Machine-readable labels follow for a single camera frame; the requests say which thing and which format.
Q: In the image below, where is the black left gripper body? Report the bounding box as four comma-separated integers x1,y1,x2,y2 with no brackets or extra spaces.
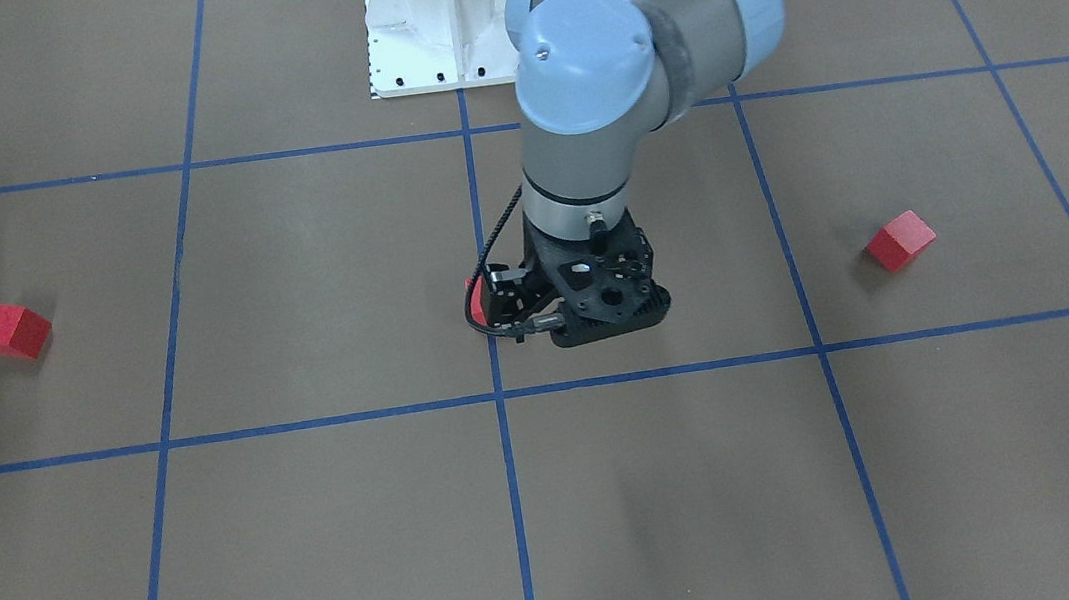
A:
523,212,660,318

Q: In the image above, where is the red block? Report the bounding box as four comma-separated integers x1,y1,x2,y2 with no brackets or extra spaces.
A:
865,210,938,273
463,275,496,337
0,304,52,361

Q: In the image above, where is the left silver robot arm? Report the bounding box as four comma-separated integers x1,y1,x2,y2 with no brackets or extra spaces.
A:
463,0,787,347

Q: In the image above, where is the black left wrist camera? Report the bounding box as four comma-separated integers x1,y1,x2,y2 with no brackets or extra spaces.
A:
549,246,672,349

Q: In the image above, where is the black camera cable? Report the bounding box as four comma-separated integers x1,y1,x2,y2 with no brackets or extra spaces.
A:
450,181,568,349

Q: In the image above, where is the white pedestal column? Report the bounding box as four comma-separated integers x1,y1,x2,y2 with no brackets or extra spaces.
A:
363,0,518,99

